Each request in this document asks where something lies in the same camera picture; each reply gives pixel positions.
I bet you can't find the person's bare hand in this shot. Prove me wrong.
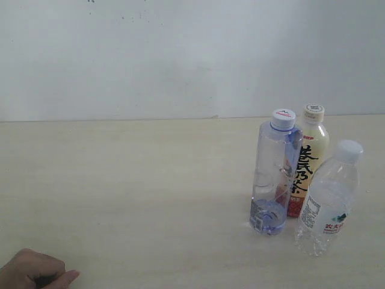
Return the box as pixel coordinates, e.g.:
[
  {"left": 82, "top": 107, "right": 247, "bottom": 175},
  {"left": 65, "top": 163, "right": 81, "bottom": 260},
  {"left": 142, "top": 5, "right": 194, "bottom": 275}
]
[{"left": 1, "top": 248, "right": 80, "bottom": 289}]

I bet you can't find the tall clear blue-tinted bottle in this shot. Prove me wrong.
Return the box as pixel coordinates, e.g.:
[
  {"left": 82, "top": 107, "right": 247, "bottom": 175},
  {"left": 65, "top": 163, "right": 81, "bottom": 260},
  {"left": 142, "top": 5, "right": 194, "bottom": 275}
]
[{"left": 249, "top": 108, "right": 303, "bottom": 235}]

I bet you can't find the milk tea bottle cream cap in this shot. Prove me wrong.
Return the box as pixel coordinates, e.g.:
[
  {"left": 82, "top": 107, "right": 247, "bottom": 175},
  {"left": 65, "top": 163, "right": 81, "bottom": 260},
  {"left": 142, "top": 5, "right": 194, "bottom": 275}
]
[{"left": 287, "top": 104, "right": 330, "bottom": 217}]

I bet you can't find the clear water bottle white cap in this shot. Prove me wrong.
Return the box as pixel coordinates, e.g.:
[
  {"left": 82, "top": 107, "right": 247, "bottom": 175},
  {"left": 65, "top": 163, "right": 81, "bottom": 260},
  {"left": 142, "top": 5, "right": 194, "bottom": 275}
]
[{"left": 295, "top": 140, "right": 363, "bottom": 256}]

